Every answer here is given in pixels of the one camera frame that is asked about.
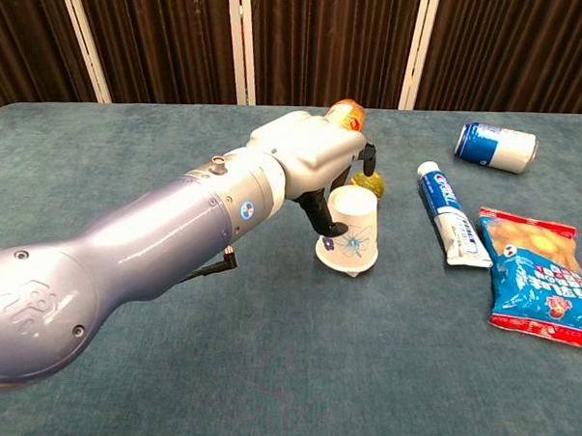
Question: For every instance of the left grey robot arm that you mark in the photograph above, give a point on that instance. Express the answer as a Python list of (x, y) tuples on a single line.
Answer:
[(125, 249)]

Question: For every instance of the orange green ball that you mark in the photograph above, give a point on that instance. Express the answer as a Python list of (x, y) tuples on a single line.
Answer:
[(373, 183)]

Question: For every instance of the orange juice bottle black cap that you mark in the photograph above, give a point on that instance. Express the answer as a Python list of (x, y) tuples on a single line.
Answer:
[(346, 114)]

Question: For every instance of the white screen frame post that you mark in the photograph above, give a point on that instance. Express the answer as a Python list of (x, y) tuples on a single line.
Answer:
[(415, 49), (241, 42), (84, 37)]

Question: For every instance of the blue white drink can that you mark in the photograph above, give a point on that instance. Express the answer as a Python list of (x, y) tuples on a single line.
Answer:
[(497, 147)]

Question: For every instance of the blue white toothpaste tube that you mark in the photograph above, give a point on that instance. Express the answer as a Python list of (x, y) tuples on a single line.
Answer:
[(448, 210)]

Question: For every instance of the blue red snack bag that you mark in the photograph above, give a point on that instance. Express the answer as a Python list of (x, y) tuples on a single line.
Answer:
[(535, 272)]

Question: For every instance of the white paper cup flower print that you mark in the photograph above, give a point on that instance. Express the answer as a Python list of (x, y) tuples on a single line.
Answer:
[(352, 232)]

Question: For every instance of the dark brown pleated curtain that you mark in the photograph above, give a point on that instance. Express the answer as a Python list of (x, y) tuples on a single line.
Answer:
[(327, 41)]

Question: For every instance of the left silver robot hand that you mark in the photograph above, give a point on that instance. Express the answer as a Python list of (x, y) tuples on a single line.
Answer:
[(313, 151)]

